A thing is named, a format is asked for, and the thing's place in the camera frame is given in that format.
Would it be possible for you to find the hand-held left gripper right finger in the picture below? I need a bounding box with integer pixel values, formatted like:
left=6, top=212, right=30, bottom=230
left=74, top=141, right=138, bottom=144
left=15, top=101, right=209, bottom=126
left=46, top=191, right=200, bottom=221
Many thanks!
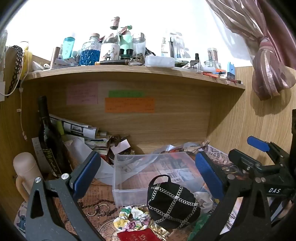
left=191, top=151, right=271, bottom=241

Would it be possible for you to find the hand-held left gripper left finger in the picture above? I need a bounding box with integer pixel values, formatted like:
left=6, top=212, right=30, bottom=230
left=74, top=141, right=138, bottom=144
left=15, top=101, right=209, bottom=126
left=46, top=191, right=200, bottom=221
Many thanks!
left=25, top=151, right=105, bottom=241

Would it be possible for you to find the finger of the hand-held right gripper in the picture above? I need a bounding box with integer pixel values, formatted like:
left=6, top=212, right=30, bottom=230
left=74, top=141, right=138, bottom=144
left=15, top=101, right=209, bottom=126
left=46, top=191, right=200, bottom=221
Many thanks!
left=228, top=149, right=278, bottom=179
left=246, top=136, right=290, bottom=163

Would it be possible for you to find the black chain-pattern handbag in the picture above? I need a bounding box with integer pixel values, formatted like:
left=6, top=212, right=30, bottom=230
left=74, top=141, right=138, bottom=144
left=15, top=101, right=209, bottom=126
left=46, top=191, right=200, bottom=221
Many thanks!
left=147, top=174, right=201, bottom=230

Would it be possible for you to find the clear plastic bin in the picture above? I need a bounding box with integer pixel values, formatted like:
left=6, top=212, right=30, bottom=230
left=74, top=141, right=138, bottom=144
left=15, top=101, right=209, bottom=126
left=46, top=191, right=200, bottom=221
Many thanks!
left=112, top=151, right=205, bottom=208

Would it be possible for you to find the floral fabric scrunchie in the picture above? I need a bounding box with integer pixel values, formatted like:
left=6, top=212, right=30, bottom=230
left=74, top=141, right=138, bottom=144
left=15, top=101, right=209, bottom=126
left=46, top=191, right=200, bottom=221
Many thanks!
left=113, top=206, right=151, bottom=232

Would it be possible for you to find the white paper sheet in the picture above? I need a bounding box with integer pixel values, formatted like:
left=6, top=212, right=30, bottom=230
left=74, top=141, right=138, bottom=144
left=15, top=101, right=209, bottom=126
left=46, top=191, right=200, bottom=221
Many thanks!
left=64, top=136, right=115, bottom=186

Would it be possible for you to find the white cloth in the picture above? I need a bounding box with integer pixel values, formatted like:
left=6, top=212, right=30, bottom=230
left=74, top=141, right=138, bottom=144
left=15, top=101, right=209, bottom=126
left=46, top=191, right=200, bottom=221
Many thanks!
left=194, top=191, right=215, bottom=214

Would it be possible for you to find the vintage print table mat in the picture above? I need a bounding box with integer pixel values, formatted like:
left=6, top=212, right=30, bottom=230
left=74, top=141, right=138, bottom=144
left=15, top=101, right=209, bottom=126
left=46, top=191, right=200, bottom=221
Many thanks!
left=54, top=145, right=243, bottom=241

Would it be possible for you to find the pile of papers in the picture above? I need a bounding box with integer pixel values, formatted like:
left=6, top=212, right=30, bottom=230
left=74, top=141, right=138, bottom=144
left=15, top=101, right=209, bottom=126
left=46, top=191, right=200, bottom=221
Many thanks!
left=49, top=113, right=113, bottom=160

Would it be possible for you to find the dark wine bottle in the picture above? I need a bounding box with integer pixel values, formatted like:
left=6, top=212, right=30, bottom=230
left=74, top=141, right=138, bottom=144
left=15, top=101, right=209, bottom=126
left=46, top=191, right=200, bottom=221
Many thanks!
left=37, top=96, right=65, bottom=179

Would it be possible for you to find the white card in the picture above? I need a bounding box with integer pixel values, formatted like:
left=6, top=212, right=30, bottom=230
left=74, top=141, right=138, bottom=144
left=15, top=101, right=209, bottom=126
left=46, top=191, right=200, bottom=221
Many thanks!
left=116, top=138, right=131, bottom=155

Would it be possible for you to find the clear plastic bag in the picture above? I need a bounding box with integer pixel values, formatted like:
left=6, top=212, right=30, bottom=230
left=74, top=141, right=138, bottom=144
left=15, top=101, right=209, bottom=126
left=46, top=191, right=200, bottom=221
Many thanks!
left=151, top=140, right=210, bottom=164

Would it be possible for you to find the green cloth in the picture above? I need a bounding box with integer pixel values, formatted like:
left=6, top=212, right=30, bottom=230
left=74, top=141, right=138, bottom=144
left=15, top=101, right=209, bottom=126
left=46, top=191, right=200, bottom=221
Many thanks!
left=187, top=213, right=211, bottom=241

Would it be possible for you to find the metal ruler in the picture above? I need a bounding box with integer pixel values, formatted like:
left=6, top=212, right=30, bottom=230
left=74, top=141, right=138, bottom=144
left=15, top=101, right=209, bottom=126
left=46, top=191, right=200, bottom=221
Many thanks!
left=31, top=136, right=48, bottom=173

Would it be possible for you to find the beige thermos flask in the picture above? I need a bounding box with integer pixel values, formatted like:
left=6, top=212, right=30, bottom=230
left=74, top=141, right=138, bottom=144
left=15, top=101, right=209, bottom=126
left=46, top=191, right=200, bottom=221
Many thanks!
left=12, top=152, right=44, bottom=202

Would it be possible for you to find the blue stamp holder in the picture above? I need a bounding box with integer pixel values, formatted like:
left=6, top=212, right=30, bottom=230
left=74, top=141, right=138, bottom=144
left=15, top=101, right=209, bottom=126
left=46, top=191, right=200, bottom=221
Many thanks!
left=227, top=62, right=236, bottom=80

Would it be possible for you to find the pink paper note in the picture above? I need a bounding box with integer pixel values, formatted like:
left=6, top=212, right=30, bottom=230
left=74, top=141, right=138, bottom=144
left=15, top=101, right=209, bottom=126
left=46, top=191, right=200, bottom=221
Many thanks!
left=66, top=83, right=99, bottom=105

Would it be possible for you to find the cartoon sticker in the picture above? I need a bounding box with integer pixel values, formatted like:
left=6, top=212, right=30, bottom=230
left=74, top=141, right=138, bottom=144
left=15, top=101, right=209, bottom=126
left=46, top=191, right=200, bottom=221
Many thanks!
left=13, top=200, right=31, bottom=233

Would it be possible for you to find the orange paper note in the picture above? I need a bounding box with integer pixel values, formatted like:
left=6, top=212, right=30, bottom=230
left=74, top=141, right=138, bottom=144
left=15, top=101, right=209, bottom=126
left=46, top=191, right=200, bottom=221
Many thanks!
left=105, top=97, right=155, bottom=113

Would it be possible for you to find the red pouch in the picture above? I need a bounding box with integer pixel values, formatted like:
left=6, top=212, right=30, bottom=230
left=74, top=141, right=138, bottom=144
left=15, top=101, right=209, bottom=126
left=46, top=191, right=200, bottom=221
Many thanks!
left=117, top=229, right=160, bottom=241

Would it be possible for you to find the green paper note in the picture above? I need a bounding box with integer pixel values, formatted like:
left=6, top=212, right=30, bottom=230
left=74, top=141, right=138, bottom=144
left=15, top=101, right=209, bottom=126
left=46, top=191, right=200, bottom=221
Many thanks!
left=108, top=90, right=145, bottom=98

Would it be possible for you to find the pink striped curtain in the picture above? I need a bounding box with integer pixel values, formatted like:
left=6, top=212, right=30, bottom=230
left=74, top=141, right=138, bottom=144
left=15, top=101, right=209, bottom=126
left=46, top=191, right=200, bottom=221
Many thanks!
left=205, top=0, right=296, bottom=101

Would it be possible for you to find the small glass jar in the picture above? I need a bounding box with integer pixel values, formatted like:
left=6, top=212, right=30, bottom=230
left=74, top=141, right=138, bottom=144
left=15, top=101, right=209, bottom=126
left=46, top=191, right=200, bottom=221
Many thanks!
left=204, top=47, right=219, bottom=68

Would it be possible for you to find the brown pen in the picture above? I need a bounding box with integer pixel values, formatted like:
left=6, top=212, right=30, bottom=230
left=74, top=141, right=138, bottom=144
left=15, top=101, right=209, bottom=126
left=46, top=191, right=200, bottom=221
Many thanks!
left=94, top=59, right=131, bottom=66

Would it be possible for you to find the wooden shelf board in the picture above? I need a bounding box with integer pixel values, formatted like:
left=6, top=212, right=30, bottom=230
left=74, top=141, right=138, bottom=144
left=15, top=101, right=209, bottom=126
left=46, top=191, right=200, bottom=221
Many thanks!
left=23, top=63, right=246, bottom=90

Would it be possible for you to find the blue glass bottle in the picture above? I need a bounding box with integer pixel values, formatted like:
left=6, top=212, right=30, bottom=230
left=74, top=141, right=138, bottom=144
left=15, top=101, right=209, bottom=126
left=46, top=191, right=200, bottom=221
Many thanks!
left=79, top=33, right=102, bottom=66

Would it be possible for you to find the white plastic box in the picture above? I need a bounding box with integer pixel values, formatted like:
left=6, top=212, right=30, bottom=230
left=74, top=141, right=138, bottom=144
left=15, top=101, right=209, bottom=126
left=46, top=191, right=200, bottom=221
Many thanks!
left=144, top=55, right=175, bottom=68

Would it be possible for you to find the teal plastic bottle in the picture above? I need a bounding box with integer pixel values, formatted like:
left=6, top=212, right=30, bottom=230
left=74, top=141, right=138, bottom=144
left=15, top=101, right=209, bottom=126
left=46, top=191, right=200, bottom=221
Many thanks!
left=62, top=37, right=76, bottom=60

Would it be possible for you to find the yellow round item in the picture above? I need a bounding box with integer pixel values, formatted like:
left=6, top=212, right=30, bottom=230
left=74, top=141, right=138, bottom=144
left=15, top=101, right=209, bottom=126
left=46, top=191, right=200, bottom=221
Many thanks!
left=23, top=46, right=33, bottom=75

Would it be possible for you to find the black lace band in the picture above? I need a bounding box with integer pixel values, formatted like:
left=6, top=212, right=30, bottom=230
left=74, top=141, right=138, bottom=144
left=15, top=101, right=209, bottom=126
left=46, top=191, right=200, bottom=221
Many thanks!
left=6, top=45, right=24, bottom=96

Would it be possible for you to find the clear bottle with cork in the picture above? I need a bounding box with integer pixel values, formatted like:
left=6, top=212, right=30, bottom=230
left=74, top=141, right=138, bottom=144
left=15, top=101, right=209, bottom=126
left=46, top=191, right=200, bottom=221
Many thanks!
left=99, top=16, right=121, bottom=62

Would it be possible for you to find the mint green bottle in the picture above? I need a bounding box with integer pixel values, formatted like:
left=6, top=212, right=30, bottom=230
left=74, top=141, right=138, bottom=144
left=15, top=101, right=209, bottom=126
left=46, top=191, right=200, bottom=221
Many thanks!
left=120, top=24, right=134, bottom=57

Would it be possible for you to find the clear glass jar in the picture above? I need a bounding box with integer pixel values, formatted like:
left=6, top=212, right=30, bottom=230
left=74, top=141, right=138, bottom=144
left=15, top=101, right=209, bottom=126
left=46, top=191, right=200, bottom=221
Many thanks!
left=132, top=32, right=147, bottom=56

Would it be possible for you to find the white charging cable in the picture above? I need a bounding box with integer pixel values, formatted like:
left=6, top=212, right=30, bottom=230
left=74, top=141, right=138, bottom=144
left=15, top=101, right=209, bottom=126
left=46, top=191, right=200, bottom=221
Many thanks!
left=0, top=41, right=31, bottom=140

